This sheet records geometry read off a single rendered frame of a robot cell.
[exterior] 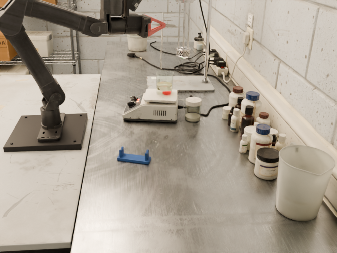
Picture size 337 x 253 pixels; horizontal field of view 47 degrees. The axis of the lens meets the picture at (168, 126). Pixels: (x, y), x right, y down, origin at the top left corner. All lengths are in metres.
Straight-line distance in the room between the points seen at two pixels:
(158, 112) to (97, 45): 2.50
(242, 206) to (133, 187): 0.29
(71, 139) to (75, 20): 0.37
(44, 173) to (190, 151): 0.45
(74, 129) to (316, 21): 0.83
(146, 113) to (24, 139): 0.43
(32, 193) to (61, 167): 0.14
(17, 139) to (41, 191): 0.29
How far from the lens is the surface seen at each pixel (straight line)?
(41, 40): 3.57
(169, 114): 1.41
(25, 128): 1.41
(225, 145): 1.30
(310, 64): 1.26
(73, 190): 1.08
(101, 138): 1.33
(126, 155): 1.20
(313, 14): 1.26
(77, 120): 1.42
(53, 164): 1.20
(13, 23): 1.23
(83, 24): 1.27
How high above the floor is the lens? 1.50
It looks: 25 degrees down
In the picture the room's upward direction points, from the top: 1 degrees clockwise
